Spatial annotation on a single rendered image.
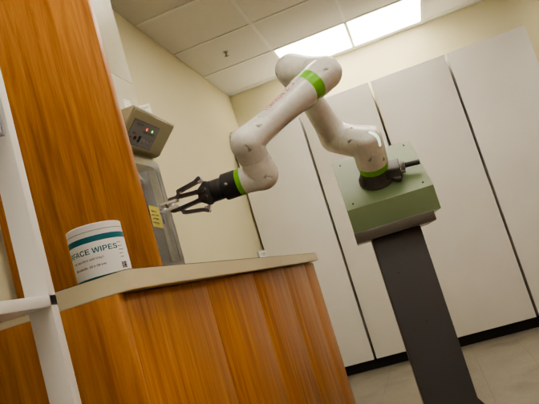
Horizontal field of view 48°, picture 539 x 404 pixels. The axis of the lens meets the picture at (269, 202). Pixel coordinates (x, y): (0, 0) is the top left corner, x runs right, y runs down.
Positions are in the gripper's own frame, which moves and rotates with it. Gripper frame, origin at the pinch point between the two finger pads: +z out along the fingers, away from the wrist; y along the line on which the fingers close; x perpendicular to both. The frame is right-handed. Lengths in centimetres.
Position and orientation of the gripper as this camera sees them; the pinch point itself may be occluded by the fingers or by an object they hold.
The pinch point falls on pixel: (170, 206)
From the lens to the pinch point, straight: 213.5
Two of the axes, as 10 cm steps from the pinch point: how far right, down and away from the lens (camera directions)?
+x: -2.5, -0.6, -9.7
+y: -2.9, -9.5, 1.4
